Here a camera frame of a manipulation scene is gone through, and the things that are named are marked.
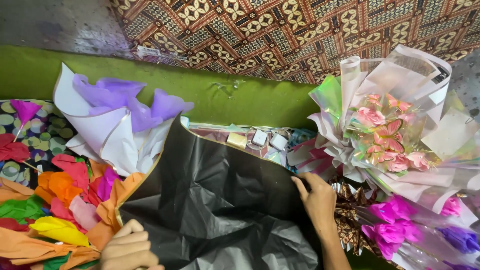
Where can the blue ribbon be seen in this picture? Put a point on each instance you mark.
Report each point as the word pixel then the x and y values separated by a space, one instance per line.
pixel 302 137

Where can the purple paper flower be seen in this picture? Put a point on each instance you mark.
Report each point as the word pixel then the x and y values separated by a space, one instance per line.
pixel 459 240

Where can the white wrap with purple tissue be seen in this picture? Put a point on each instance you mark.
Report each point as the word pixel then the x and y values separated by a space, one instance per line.
pixel 112 127

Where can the person's left hand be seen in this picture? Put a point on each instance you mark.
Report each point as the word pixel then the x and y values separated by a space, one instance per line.
pixel 125 253

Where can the dotted dark cloth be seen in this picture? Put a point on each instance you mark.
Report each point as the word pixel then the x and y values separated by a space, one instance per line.
pixel 48 131

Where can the pink rose bouquet with butterflies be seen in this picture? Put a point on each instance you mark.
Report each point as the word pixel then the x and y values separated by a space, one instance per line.
pixel 390 138

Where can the black wrapping paper sheet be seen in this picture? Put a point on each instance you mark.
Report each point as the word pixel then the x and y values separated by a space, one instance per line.
pixel 217 202

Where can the small pink paper flower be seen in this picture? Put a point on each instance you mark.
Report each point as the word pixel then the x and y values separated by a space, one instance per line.
pixel 451 206

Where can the heap of coloured paper flowers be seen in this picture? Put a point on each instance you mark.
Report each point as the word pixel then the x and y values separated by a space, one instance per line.
pixel 56 210

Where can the person's right hand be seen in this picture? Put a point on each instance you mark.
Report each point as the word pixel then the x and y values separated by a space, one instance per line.
pixel 320 204

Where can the magenta flowers in clear wrap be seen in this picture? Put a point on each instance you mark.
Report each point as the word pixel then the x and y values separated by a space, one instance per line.
pixel 393 225

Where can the brown batik cloth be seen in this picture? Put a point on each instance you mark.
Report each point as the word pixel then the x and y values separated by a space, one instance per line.
pixel 292 33

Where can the clear plastic tag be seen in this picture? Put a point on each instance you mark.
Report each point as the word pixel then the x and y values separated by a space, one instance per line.
pixel 147 51

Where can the pink and white paper scraps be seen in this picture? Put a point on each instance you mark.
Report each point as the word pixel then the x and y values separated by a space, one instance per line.
pixel 311 157

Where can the red paper flower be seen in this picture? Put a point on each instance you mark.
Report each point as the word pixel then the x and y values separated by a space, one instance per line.
pixel 13 148

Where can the magenta paper flower on stick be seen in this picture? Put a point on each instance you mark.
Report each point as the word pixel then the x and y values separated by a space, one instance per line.
pixel 24 110

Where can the batik patterned paper wrap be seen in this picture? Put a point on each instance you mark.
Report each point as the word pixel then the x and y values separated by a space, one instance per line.
pixel 348 217

